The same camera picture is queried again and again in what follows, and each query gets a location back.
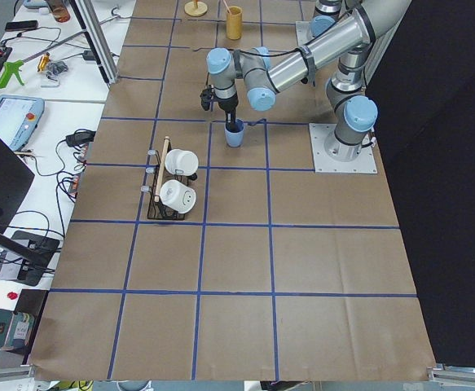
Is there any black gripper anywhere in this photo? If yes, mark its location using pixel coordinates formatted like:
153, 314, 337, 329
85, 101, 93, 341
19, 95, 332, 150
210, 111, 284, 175
214, 95, 238, 133

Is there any blue plastic cup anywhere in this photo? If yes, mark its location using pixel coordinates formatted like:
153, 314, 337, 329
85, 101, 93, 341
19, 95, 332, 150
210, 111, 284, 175
225, 118, 245, 147

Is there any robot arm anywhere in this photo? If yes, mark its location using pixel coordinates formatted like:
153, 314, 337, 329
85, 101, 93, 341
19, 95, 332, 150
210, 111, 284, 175
200, 0, 410, 162

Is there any bamboo chopstick holder cup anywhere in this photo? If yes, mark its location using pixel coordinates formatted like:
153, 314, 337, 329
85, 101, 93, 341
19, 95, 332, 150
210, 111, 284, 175
226, 6, 243, 40

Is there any white smiley mug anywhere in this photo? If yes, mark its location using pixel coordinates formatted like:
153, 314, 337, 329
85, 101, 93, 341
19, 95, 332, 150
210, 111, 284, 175
160, 179, 196, 213

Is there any wooden mug tree stand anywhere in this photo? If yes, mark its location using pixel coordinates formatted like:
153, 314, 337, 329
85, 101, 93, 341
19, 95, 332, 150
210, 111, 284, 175
183, 0, 208, 17

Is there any black power adapter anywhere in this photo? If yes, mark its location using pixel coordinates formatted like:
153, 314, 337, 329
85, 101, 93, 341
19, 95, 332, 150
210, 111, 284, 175
65, 129, 96, 147

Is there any teach pendant tablet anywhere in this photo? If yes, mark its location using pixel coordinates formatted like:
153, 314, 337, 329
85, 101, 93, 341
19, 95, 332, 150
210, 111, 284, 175
0, 94, 45, 152

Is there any green glue gun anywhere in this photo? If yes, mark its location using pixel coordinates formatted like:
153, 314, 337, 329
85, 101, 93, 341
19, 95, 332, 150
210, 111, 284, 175
0, 60, 24, 89

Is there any black smartphone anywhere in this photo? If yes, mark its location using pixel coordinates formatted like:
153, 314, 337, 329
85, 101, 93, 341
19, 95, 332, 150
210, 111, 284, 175
5, 20, 38, 32

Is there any green power supply box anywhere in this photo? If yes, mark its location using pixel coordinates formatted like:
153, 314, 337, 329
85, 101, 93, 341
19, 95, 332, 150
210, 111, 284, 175
0, 309, 34, 350

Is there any black wire mug rack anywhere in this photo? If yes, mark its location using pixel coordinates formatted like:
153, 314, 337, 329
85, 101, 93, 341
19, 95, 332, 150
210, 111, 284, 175
141, 136, 199, 221

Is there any aluminium frame post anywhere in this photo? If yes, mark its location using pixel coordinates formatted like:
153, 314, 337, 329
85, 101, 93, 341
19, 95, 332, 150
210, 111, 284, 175
70, 0, 118, 85

